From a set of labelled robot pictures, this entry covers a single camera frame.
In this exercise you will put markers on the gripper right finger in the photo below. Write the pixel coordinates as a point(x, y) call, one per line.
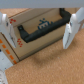
point(71, 30)

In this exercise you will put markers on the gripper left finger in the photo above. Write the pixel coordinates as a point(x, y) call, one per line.
point(7, 28)

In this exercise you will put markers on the wooden drawer box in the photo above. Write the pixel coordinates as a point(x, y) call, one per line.
point(33, 28)

